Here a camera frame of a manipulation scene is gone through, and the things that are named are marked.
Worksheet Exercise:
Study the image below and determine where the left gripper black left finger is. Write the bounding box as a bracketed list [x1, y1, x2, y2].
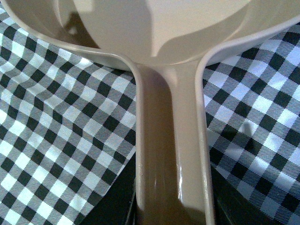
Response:
[88, 155, 136, 225]

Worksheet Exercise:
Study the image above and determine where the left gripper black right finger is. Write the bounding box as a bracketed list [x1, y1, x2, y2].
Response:
[210, 164, 265, 225]

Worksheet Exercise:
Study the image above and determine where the beige plastic dustpan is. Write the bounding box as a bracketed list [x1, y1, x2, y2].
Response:
[2, 0, 300, 225]

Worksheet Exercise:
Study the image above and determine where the black white checkered bed sheet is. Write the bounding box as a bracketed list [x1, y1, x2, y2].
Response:
[0, 1, 300, 225]

